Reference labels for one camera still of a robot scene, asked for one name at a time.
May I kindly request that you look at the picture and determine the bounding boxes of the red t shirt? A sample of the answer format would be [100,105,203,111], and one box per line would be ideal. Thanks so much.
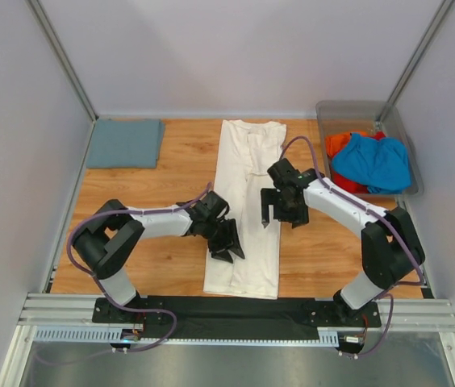
[328,131,386,194]

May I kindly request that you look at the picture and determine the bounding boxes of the slotted cable duct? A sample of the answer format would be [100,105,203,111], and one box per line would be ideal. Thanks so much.
[33,326,339,348]

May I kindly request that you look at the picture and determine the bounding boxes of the left corner aluminium post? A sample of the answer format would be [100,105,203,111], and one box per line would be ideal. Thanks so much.
[26,0,98,123]

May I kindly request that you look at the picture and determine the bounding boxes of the orange t shirt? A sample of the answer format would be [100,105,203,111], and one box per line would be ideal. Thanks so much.
[324,131,367,158]

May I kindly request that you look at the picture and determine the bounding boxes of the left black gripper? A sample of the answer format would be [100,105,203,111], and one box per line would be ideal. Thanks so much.
[201,218,244,264]

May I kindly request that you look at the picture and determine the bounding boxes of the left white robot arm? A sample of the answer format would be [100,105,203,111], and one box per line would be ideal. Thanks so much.
[66,189,245,323]

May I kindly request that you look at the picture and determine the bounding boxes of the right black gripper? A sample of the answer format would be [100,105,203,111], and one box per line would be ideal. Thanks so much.
[260,189,308,230]

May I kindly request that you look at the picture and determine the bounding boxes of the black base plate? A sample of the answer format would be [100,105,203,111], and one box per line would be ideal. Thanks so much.
[92,294,382,342]

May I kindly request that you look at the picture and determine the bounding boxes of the aluminium frame rail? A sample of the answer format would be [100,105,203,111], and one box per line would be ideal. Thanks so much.
[19,293,455,332]

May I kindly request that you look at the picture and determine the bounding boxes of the clear plastic bin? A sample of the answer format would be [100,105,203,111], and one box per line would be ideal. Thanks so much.
[315,100,424,195]

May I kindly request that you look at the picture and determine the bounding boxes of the right corner aluminium post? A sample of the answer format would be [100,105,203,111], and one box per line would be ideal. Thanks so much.
[376,0,455,121]

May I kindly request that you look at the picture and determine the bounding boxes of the blue t shirt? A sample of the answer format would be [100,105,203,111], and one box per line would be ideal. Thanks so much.
[331,135,411,194]

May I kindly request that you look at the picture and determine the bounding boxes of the folded grey-blue t shirt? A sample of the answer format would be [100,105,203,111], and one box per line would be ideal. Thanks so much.
[86,119,165,169]

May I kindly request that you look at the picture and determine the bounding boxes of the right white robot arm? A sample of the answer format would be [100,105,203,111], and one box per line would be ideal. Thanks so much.
[261,158,425,326]

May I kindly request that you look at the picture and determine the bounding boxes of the white t shirt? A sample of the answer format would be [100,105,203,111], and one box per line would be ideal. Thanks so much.
[203,120,286,299]

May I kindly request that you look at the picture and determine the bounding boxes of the corner aluminium post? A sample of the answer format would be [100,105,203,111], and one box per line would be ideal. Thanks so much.
[376,0,455,121]
[26,0,98,123]

